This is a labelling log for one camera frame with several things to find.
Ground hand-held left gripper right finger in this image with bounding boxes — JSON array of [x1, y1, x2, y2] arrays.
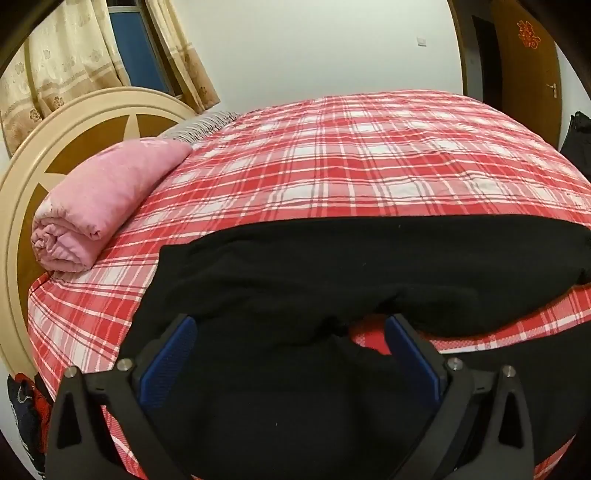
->
[[384, 314, 539, 480]]

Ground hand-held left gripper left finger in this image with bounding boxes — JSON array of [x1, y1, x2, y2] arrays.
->
[[45, 314, 199, 480]]

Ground black pants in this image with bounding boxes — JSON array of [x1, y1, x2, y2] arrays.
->
[[99, 215, 591, 480]]

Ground dark garment with red print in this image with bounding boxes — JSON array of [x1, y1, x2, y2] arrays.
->
[[6, 373, 52, 468]]

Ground pink rolled blanket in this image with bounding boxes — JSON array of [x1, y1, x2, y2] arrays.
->
[[31, 137, 193, 273]]

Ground cream and brown headboard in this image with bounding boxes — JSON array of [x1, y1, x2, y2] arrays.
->
[[0, 87, 197, 376]]

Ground red plaid bed sheet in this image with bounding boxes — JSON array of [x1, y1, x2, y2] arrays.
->
[[28, 90, 591, 480]]

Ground grey striped pillow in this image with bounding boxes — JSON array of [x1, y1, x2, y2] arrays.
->
[[159, 111, 241, 148]]

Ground dark bag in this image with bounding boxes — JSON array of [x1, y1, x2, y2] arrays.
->
[[560, 111, 591, 182]]

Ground brown wooden door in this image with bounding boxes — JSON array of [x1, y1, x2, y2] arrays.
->
[[489, 0, 565, 153]]

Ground narrow beige floral curtain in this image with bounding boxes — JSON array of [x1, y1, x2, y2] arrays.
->
[[143, 0, 220, 114]]

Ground window with blue pane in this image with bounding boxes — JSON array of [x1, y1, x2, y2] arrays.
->
[[107, 0, 175, 96]]

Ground wide beige floral curtain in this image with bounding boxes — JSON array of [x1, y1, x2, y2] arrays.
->
[[0, 0, 133, 155]]

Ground red paper door decoration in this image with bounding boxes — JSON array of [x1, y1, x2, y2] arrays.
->
[[517, 19, 542, 49]]

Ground dark wooden door frame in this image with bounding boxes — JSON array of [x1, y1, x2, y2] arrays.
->
[[450, 0, 505, 110]]

